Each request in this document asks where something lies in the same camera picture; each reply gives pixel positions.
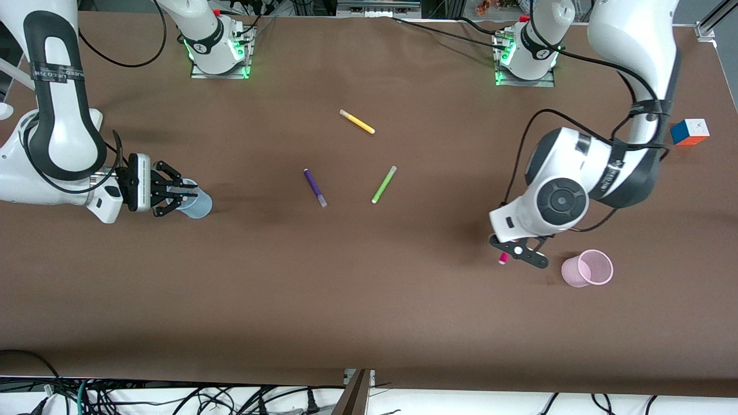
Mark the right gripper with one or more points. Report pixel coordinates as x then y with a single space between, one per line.
133 185

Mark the pink marker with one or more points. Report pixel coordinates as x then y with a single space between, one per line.
503 259

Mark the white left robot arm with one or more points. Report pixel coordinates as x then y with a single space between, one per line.
576 173

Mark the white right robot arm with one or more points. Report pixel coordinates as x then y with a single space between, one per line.
57 115

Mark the translucent blue plastic cup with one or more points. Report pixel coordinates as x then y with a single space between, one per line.
200 208

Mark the purple marker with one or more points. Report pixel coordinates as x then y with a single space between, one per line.
315 187

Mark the yellow marker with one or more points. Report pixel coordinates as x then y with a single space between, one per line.
357 121

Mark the green marker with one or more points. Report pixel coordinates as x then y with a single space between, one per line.
383 184

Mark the translucent pink plastic cup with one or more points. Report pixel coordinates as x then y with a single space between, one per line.
588 270

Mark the colourful puzzle cube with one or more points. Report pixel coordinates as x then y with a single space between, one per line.
689 131

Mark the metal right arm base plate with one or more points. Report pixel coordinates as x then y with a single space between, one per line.
228 70

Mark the aluminium frame bar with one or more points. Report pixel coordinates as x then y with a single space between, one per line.
377 7

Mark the metal table post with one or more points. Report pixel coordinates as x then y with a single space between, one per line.
354 395

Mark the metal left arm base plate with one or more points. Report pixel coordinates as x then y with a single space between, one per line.
527 82

